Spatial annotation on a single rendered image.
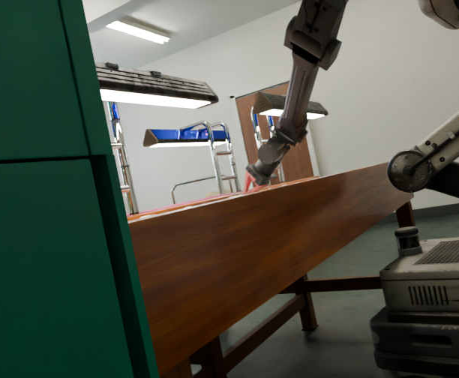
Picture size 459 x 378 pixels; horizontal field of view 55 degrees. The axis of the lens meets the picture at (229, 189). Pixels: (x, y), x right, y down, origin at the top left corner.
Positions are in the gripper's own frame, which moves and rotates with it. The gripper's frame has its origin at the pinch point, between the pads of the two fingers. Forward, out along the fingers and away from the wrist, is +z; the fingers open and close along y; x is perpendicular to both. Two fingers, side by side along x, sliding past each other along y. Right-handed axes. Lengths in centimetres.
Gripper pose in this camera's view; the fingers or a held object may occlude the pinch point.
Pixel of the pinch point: (246, 193)
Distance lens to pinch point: 135.1
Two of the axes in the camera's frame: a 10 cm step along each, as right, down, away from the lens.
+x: 6.8, 6.5, -3.3
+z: -5.2, 7.5, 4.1
